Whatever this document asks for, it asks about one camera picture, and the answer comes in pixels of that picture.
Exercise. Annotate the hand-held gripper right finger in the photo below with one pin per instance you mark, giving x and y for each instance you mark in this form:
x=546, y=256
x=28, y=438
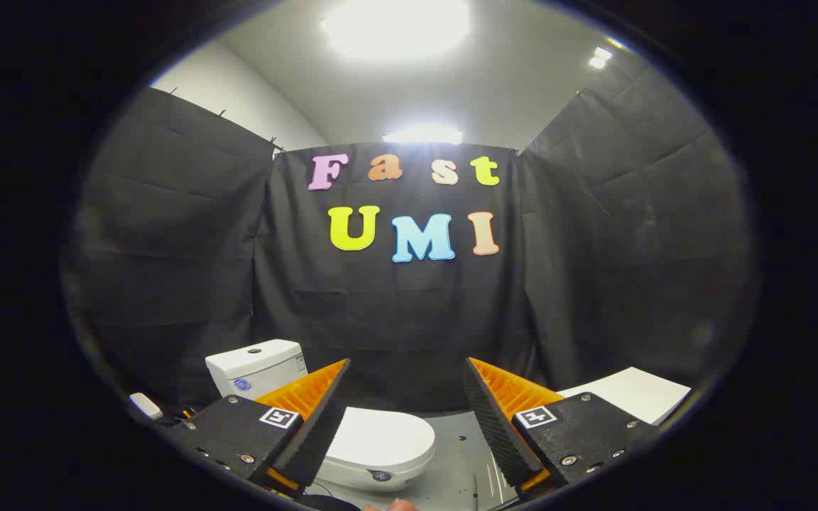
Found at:
x=498, y=433

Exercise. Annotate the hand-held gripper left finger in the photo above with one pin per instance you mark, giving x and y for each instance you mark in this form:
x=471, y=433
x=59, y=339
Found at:
x=320, y=433

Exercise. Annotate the white toilet lid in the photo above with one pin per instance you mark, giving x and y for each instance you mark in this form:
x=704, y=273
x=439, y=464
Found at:
x=388, y=434

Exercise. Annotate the white toilet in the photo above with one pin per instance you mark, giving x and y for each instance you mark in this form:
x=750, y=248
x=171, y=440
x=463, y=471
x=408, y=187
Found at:
x=260, y=369

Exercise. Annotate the black backdrop cloth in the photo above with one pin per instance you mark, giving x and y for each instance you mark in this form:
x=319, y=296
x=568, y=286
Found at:
x=395, y=312

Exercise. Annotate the white cabinet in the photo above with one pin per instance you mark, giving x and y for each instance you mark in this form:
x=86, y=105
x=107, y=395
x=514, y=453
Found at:
x=636, y=394

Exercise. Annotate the small white adapter box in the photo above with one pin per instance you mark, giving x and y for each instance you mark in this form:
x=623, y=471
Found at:
x=145, y=405

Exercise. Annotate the long ceiling light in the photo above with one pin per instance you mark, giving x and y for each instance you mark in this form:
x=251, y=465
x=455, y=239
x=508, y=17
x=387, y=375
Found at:
x=423, y=135

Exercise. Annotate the small ceiling spotlight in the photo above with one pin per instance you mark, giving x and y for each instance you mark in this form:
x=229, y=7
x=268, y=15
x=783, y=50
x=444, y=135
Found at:
x=599, y=58

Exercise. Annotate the large ceiling light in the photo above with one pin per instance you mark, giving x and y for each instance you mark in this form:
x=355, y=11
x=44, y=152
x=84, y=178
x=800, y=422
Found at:
x=395, y=25

